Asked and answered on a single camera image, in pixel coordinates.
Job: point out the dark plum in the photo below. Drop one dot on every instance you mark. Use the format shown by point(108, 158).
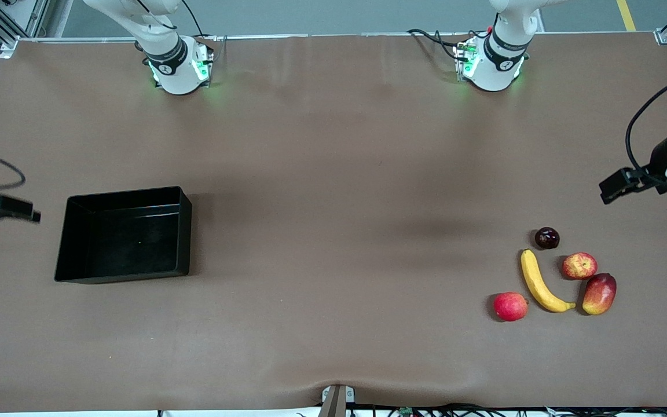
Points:
point(547, 238)

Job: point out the table edge mount bracket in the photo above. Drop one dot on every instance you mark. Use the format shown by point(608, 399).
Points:
point(336, 402)

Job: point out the black plastic box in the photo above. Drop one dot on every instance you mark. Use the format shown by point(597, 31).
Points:
point(125, 243)

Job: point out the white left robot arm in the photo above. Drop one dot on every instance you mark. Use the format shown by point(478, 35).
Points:
point(498, 63)

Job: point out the brown table cover mat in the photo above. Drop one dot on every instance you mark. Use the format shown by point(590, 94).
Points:
point(310, 347)

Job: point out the small green circuit board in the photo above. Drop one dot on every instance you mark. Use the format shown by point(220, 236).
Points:
point(407, 412)

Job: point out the silver table edge rail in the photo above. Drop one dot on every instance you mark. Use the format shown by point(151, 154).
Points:
point(339, 35)

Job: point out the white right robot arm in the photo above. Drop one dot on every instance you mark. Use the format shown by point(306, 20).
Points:
point(177, 63)

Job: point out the red yellow apple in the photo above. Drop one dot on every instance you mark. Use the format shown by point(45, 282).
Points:
point(579, 266)

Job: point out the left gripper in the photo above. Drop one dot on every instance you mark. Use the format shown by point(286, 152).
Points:
point(659, 157)

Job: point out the red yellow mango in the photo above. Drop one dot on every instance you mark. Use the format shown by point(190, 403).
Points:
point(598, 294)

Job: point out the yellow banana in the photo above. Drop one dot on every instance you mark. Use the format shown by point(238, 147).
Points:
point(536, 284)

